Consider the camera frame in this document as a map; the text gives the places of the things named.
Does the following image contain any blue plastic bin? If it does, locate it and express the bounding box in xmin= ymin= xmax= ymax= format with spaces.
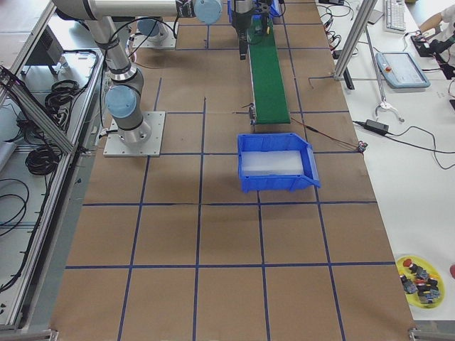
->
xmin=227 ymin=0 xmax=284 ymax=25
xmin=237 ymin=133 xmax=321 ymax=193

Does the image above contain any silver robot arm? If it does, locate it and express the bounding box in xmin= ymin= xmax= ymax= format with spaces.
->
xmin=231 ymin=0 xmax=255 ymax=60
xmin=53 ymin=1 xmax=223 ymax=144

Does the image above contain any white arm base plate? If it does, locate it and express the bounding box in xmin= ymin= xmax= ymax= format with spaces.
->
xmin=103 ymin=112 xmax=166 ymax=157

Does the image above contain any teach pendant tablet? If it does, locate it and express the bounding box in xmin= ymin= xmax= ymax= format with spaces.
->
xmin=375 ymin=52 xmax=431 ymax=89

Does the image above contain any yellow tray of buttons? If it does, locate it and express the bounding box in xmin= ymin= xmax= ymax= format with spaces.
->
xmin=395 ymin=255 xmax=445 ymax=309

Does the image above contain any green conveyor belt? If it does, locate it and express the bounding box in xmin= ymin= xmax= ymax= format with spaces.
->
xmin=247 ymin=19 xmax=290 ymax=125

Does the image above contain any white foam pad right bin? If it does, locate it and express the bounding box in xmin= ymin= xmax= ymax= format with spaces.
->
xmin=240 ymin=151 xmax=304 ymax=176

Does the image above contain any white keyboard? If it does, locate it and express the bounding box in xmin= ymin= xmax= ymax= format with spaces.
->
xmin=383 ymin=0 xmax=406 ymax=33

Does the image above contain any red black wire pair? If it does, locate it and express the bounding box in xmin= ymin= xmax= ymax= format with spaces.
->
xmin=291 ymin=119 xmax=368 ymax=153

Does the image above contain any black power adapter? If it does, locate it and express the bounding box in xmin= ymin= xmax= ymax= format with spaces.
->
xmin=364 ymin=119 xmax=389 ymax=136

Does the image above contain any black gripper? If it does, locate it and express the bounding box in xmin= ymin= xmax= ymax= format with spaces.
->
xmin=232 ymin=12 xmax=253 ymax=60

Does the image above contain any blue right plastic bin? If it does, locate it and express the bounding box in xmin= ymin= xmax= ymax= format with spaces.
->
xmin=237 ymin=133 xmax=321 ymax=193

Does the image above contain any blue left plastic bin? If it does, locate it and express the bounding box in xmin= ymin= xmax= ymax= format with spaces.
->
xmin=227 ymin=0 xmax=284 ymax=25

